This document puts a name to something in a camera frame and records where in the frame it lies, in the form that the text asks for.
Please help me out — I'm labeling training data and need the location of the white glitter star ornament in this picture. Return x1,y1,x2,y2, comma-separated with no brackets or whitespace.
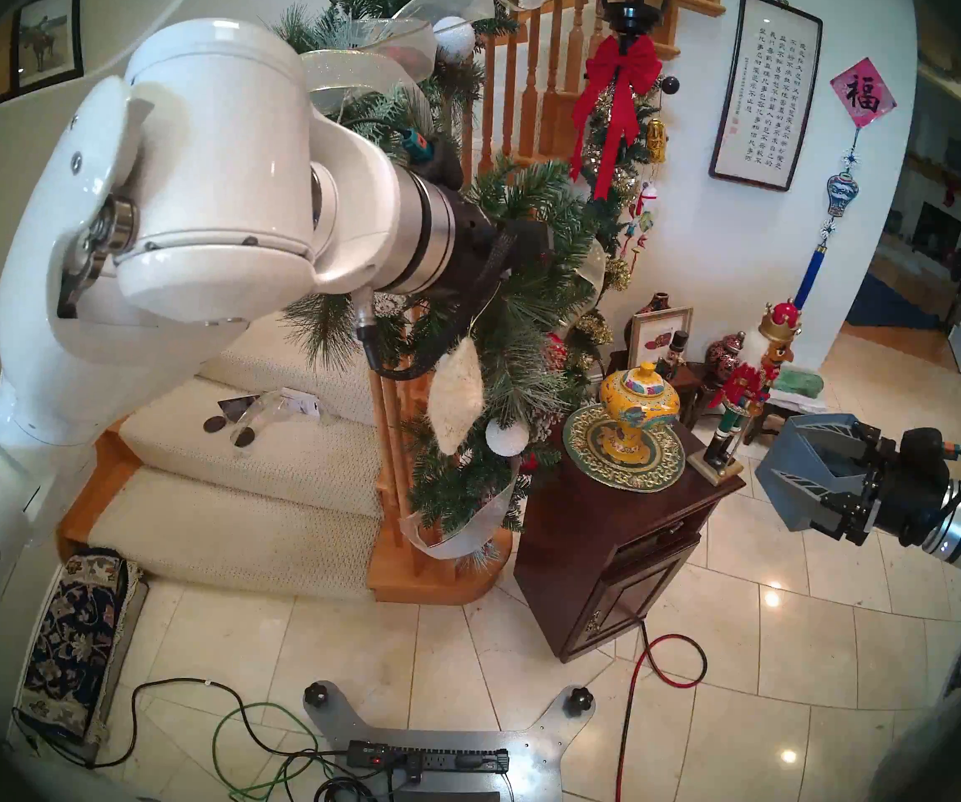
426,337,485,457

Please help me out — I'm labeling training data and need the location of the small framed red picture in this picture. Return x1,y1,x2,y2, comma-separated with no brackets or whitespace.
628,307,694,371

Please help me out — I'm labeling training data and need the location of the blue tassel hanging charm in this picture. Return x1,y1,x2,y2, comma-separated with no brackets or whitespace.
791,128,860,310

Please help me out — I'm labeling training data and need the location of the small black hat nutcracker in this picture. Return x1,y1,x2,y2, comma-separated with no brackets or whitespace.
656,331,690,379

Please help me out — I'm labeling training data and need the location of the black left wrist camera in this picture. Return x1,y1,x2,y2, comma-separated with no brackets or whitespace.
415,134,466,193

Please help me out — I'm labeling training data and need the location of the dark red cloisonne jar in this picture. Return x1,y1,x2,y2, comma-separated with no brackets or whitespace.
704,332,747,383

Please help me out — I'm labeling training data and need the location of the black cable teal connector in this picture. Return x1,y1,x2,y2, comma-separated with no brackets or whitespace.
338,117,435,155

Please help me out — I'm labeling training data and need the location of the dark slim vase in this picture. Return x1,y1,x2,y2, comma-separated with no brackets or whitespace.
624,292,672,346

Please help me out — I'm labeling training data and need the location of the red white hanging ornament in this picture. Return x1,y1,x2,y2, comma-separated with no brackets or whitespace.
624,182,657,275

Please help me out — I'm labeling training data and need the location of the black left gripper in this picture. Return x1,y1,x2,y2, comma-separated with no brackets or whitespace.
445,192,555,300

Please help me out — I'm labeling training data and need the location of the clear plastic packaging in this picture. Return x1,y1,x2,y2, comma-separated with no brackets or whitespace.
203,387,322,449

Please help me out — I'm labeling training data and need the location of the framed horse picture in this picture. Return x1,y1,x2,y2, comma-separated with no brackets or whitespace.
11,0,84,91

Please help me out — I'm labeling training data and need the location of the small white glitter ball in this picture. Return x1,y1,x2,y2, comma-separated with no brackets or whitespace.
484,419,530,457

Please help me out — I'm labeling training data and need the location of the tall nutcracker soldier figure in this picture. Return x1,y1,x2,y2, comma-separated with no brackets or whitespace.
687,301,803,487

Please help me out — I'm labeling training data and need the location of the black left wrist loop cable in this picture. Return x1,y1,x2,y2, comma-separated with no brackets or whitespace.
357,228,520,382

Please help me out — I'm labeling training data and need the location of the carpeted wooden staircase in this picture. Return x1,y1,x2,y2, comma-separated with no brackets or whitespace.
58,307,515,607

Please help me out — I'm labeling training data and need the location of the green cable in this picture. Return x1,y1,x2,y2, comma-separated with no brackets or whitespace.
213,703,339,802

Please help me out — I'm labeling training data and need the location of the sheer white ribbon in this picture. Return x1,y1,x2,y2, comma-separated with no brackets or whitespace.
301,0,552,116
398,466,523,561

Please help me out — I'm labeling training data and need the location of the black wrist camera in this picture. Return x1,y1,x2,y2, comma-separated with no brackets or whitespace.
415,134,466,193
900,429,951,477

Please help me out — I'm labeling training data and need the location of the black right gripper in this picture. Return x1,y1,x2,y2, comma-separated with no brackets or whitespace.
767,423,952,549

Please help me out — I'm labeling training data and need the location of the red cable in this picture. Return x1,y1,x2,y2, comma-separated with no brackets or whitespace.
614,621,708,802

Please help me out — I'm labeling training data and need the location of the dark floral patterned rug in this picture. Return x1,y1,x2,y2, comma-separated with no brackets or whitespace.
13,548,149,747

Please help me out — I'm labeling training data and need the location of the blue grey square bin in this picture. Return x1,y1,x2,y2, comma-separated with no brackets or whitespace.
754,414,867,532

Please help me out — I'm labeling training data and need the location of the framed calligraphy scroll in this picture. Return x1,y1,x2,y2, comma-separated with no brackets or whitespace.
708,0,824,193

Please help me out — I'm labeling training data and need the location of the green gold tinsel garland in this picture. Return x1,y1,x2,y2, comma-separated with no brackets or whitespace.
589,78,669,225

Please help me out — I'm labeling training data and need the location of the large white ball ornament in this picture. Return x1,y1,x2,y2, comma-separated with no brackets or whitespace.
433,15,477,64

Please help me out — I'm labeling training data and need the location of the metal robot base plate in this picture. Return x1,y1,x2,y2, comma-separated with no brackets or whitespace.
303,681,596,802

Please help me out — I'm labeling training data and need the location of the dark wood cabinet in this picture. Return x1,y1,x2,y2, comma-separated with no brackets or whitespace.
514,429,744,663

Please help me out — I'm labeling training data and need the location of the red velvet bow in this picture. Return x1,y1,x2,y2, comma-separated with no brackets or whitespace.
570,33,663,201

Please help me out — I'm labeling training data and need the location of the black power strip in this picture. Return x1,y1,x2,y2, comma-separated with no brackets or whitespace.
347,740,510,774

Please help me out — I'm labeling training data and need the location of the red diamond fu sign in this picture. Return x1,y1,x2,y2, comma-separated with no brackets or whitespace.
829,57,897,129

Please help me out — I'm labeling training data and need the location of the green gold decorative plate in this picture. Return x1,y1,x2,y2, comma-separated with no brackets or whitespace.
562,402,686,494

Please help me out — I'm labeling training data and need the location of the yellow porcelain lidded jar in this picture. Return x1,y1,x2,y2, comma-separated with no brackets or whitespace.
600,362,682,465

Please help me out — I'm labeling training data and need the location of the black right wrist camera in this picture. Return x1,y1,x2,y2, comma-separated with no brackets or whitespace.
900,429,951,477

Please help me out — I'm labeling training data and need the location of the black floor cable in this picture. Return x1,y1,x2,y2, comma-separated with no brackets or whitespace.
13,679,356,768

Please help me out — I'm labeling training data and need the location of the green pine garland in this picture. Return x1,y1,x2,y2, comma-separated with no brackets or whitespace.
267,0,615,534

